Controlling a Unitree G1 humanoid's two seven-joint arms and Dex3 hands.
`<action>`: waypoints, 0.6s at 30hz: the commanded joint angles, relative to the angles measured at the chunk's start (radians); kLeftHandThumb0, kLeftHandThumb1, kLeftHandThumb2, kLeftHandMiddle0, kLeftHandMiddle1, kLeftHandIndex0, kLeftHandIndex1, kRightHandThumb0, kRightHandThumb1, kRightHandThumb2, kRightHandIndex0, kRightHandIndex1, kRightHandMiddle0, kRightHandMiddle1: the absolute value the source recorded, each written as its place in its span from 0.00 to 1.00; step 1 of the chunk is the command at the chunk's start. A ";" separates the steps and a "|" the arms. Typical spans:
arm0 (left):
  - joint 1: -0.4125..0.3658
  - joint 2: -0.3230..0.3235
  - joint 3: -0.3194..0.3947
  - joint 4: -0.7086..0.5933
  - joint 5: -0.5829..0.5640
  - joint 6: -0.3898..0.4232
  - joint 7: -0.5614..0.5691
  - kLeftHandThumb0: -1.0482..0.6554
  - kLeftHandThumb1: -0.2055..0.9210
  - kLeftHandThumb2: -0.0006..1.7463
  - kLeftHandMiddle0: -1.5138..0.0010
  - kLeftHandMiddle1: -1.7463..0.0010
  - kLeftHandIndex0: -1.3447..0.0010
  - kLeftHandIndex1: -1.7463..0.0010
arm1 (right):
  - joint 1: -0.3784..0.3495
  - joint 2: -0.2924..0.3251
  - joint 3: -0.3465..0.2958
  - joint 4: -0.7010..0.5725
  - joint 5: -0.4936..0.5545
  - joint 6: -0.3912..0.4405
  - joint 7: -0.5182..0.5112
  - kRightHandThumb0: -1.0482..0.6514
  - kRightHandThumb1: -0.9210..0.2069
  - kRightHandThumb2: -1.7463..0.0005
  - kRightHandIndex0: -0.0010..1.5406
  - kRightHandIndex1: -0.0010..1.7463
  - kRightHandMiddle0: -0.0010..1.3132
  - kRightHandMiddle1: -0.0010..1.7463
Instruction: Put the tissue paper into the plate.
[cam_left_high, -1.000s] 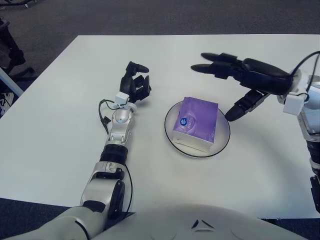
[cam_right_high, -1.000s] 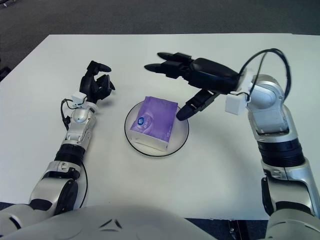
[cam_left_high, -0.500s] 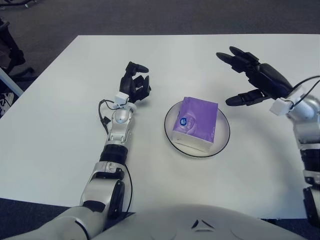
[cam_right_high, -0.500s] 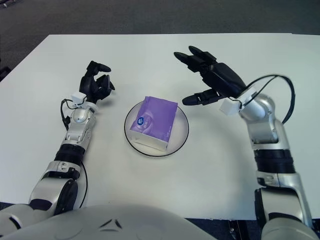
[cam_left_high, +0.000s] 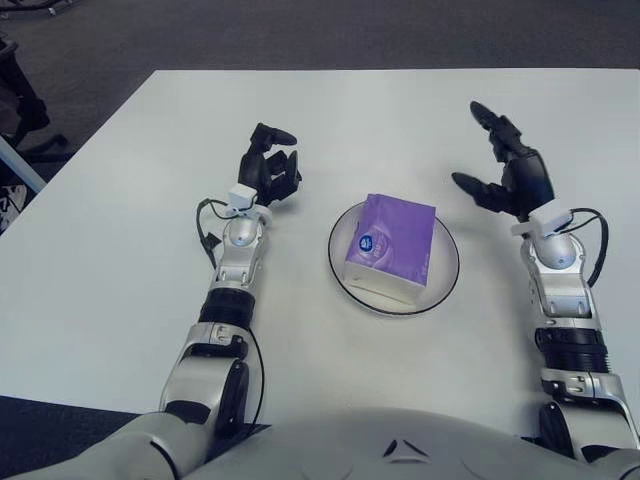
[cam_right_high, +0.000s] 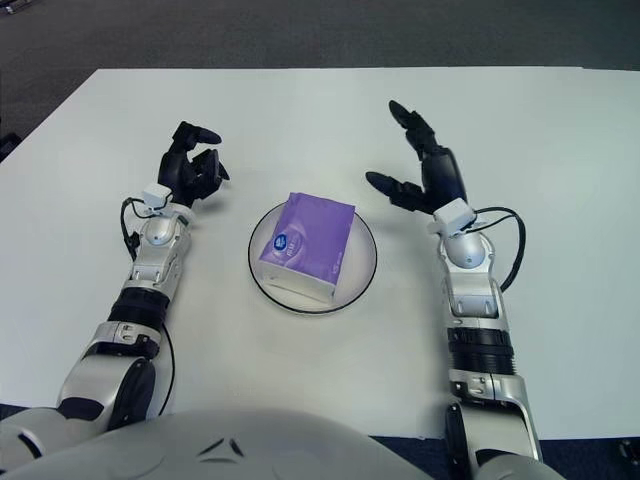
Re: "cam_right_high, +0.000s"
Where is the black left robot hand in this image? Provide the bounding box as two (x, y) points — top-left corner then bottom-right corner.
(157, 119), (232, 209)

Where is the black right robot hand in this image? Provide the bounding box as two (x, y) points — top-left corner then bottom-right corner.
(365, 99), (470, 216)

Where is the purple tissue paper pack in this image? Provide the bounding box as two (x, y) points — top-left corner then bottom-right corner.
(257, 190), (356, 302)

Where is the white plate with black rim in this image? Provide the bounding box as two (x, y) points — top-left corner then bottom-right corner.
(247, 202), (379, 316)

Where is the white left wrist sensor box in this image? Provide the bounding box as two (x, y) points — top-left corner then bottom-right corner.
(140, 183), (171, 210)

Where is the white wrist sensor box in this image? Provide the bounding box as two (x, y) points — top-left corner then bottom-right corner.
(140, 183), (171, 210)
(432, 198), (476, 235)

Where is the white right wrist sensor box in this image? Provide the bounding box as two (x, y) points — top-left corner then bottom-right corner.
(432, 198), (476, 235)

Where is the grey robot torso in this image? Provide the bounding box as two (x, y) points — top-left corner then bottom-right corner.
(0, 407), (436, 480)

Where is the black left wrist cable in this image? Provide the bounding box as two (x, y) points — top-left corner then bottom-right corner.
(119, 196), (151, 261)

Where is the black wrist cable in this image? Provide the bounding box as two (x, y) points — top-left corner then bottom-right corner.
(119, 196), (151, 261)
(469, 207), (529, 294)

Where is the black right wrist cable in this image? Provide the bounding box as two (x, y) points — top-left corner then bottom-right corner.
(469, 207), (529, 294)

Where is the black left elbow cable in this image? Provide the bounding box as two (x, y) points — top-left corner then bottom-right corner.
(158, 324), (176, 417)

